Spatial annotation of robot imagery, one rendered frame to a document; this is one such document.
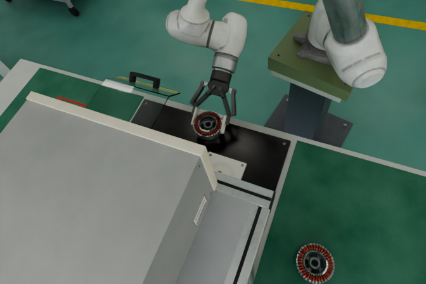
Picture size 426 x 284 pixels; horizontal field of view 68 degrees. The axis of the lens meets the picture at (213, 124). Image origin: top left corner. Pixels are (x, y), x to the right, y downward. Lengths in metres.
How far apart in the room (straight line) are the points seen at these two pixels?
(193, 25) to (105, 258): 0.80
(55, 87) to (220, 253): 1.20
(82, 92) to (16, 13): 2.29
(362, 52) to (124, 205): 0.83
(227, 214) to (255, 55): 1.87
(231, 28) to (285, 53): 0.33
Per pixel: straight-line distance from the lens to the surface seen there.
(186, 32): 1.14
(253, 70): 2.39
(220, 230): 0.74
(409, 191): 1.25
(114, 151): 0.64
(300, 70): 1.34
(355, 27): 1.04
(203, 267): 0.74
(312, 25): 1.32
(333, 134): 2.12
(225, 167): 1.15
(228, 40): 1.14
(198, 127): 1.16
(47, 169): 0.69
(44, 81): 1.73
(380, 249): 1.17
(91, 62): 2.83
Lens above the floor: 1.84
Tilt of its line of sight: 59 degrees down
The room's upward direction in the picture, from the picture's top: 14 degrees counter-clockwise
